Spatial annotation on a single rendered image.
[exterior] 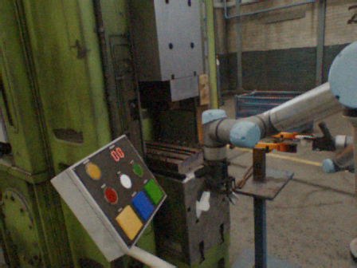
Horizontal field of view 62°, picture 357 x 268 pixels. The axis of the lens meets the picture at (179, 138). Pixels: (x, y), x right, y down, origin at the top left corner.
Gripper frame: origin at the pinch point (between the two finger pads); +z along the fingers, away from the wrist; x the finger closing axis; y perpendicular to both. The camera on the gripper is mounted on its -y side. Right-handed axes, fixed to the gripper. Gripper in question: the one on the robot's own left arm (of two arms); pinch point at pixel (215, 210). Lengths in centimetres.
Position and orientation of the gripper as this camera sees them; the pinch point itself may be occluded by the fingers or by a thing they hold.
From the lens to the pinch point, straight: 107.0
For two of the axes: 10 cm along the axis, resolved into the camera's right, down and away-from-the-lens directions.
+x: 8.9, -1.9, 4.2
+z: 0.8, 9.6, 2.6
